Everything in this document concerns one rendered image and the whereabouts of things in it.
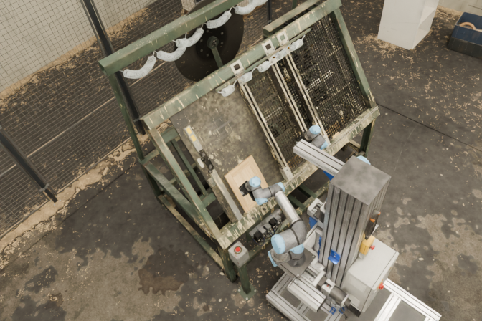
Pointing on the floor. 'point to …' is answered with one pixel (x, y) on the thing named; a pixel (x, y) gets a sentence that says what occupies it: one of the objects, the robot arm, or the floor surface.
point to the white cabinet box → (412, 0)
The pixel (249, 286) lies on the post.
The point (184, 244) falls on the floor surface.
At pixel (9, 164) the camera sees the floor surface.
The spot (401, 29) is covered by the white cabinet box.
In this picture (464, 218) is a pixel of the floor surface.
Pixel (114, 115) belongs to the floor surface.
